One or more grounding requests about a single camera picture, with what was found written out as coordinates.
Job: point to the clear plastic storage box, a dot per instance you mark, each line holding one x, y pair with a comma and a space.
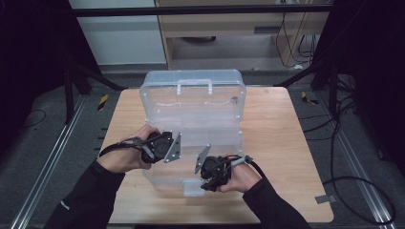
194, 111

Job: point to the black metal stand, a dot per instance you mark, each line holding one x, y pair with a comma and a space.
333, 92
68, 95

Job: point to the white plug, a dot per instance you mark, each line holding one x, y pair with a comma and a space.
298, 66

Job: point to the light wooden desk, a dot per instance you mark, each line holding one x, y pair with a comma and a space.
223, 24

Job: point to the black horizontal frame bar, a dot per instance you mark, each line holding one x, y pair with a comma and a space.
191, 10

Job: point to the person's left hand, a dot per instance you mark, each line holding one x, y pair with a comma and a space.
125, 157

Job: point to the grey table bracket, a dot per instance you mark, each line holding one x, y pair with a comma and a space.
325, 199

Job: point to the person's right hand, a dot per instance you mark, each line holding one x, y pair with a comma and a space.
243, 178

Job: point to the aluminium floor rail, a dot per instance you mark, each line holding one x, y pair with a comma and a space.
47, 165
359, 165

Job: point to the yellow black striped tape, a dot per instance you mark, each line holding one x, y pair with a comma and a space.
102, 102
308, 99

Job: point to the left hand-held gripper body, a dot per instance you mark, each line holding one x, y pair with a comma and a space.
159, 148

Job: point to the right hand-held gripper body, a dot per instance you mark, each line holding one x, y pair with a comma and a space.
216, 170

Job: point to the white cabinet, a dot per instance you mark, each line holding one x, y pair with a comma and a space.
121, 41

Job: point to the black curtain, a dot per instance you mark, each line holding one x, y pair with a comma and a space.
31, 47
375, 63

